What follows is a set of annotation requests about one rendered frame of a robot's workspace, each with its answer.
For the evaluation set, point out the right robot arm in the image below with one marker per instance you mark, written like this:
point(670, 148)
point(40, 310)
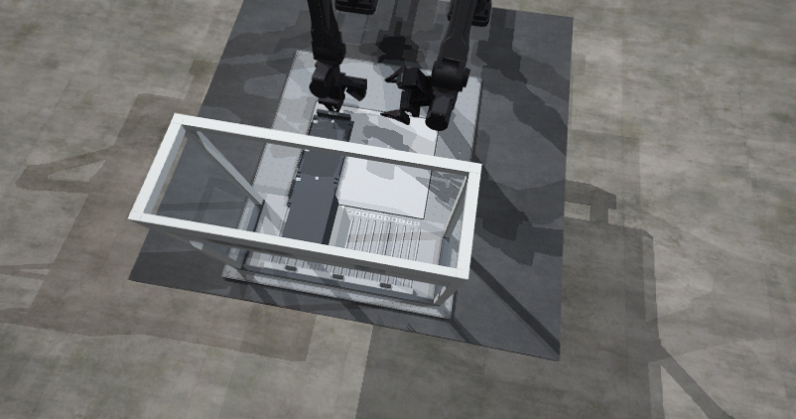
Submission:
point(325, 30)

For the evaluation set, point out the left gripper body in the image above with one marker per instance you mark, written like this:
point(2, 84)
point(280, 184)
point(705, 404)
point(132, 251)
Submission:
point(405, 105)

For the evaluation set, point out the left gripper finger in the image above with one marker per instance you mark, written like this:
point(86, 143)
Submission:
point(394, 113)
point(394, 75)

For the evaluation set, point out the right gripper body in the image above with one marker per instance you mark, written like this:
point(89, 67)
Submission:
point(334, 102)

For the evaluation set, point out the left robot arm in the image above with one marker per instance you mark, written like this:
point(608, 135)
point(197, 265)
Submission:
point(454, 46)

